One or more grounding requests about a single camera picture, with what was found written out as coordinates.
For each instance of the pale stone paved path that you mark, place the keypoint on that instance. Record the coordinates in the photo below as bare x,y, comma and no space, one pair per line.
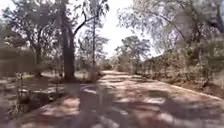
133,103

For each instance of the thick dark tree trunk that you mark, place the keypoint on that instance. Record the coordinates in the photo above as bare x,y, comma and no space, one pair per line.
69,50

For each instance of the wood of trees and bushes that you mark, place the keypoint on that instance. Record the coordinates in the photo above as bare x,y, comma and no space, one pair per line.
176,43

